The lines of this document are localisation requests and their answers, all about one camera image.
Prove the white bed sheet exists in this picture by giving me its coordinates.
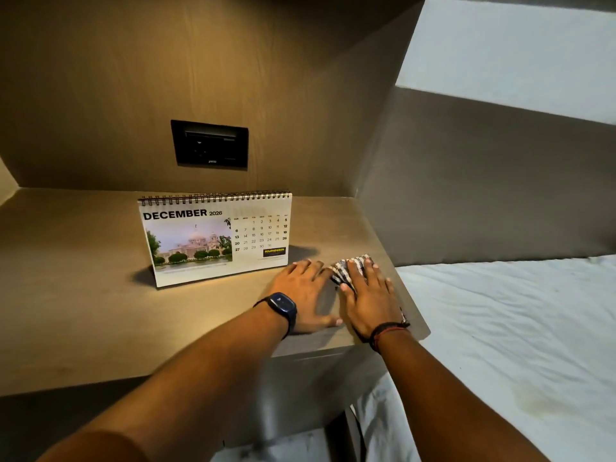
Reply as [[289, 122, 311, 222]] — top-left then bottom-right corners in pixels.
[[353, 255, 616, 462]]

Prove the person's right hand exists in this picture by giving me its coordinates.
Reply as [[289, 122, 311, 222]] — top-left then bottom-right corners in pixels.
[[339, 257, 410, 343]]

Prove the dark blue smartwatch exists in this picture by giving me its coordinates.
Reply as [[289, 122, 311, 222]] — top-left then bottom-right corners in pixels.
[[253, 292, 298, 339]]

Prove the spiral-bound desk calendar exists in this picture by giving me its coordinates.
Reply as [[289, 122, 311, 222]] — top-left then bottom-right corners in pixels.
[[137, 190, 293, 288]]

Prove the black wall socket panel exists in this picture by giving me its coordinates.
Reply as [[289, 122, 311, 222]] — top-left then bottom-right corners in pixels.
[[170, 119, 249, 169]]

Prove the black and red thread bracelet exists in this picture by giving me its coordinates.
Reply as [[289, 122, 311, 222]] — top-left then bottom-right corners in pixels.
[[369, 321, 411, 353]]

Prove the person's right forearm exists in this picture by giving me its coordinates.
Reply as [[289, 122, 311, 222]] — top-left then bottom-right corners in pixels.
[[375, 328, 537, 462]]

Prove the person's left forearm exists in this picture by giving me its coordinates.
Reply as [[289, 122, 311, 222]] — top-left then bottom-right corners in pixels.
[[36, 318, 289, 462]]

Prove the person's left hand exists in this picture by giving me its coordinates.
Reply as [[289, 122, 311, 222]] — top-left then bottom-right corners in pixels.
[[269, 258, 344, 335]]

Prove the checkered cloth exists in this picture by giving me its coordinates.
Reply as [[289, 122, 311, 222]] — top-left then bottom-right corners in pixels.
[[329, 254, 411, 328]]

